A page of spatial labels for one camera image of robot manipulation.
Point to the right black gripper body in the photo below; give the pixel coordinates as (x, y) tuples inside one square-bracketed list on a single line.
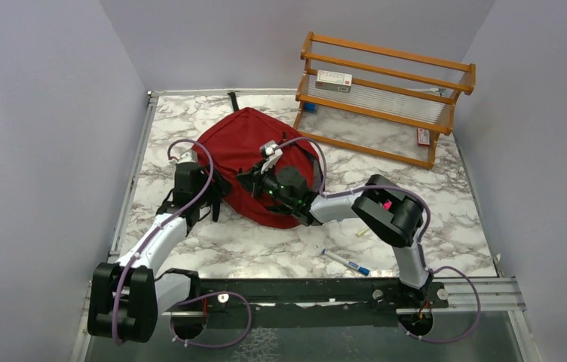
[(268, 182)]

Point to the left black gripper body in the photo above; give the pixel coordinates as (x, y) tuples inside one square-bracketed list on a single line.
[(217, 190)]

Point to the red student backpack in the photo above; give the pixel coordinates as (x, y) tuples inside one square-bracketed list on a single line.
[(234, 144)]

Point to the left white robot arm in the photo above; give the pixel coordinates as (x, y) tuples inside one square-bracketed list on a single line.
[(148, 250)]

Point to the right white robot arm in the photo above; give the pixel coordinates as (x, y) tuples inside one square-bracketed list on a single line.
[(396, 216)]

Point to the small blue block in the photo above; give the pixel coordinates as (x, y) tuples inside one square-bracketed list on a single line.
[(309, 107)]

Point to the white blue marker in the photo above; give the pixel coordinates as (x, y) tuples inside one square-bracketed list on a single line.
[(347, 263)]

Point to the white box on shelf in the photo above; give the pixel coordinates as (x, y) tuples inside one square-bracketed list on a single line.
[(333, 81)]

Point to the orange wooden shelf rack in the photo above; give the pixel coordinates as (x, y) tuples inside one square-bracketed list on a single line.
[(428, 114)]

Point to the small red white box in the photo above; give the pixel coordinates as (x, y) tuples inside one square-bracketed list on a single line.
[(423, 137)]

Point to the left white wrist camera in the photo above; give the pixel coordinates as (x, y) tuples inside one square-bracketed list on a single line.
[(187, 157)]

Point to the black metal base rail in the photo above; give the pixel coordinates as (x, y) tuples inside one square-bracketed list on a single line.
[(228, 303)]

